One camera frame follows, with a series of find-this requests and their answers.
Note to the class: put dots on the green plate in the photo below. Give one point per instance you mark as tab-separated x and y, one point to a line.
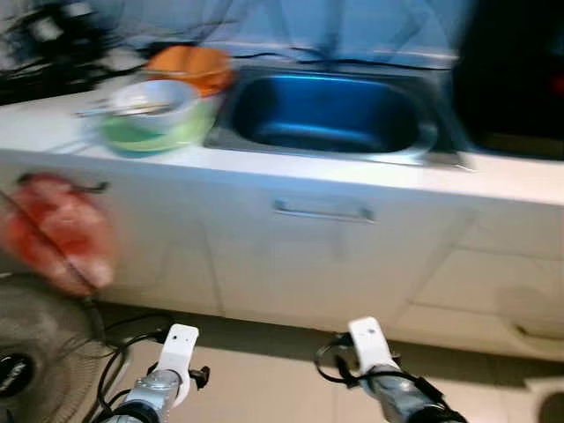
159	141

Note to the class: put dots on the white bowl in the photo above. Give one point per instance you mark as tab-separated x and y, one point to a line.
163	110

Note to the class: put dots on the white kitchen cabinet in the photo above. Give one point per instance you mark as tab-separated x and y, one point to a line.
264	256

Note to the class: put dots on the stainless steel kitchen sink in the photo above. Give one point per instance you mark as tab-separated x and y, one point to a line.
326	115

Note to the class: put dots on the black kitchen appliance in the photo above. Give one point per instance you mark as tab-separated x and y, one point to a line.
511	79

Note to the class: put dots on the red plastic bag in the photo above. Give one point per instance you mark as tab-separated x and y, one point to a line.
57	229

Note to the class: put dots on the orange plastic bowl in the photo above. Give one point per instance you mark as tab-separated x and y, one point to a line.
194	66

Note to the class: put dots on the grey sink faucet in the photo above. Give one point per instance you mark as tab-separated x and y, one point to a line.
335	35

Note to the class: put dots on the black charger device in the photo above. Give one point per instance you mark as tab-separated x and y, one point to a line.
53	44

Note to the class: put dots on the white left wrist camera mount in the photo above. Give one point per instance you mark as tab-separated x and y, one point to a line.
178	352

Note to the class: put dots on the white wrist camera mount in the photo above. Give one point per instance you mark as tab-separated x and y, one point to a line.
370	344
178	352

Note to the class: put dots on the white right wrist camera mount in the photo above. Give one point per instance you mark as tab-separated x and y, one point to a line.
370	344

